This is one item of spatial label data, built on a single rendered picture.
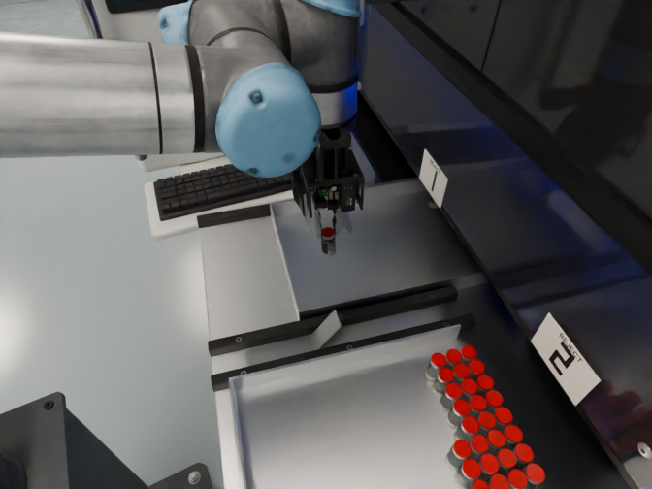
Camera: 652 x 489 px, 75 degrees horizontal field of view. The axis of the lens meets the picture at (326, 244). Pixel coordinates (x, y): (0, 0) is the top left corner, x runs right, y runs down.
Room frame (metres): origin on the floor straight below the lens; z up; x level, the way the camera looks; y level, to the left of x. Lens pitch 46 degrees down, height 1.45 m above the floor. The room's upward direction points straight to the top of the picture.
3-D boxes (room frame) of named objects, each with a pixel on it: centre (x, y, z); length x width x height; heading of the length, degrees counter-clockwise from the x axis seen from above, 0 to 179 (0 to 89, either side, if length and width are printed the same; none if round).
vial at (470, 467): (0.15, -0.17, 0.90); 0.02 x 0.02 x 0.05
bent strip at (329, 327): (0.33, 0.05, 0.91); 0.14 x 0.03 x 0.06; 105
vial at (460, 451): (0.18, -0.16, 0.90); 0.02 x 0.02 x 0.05
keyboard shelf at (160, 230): (0.87, 0.22, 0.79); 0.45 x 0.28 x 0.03; 111
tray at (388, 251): (0.55, -0.09, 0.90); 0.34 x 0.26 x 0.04; 105
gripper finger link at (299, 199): (0.47, 0.02, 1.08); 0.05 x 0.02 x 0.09; 102
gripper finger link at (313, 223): (0.45, 0.02, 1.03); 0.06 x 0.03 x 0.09; 12
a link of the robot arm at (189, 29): (0.41, 0.09, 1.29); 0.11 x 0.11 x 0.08; 20
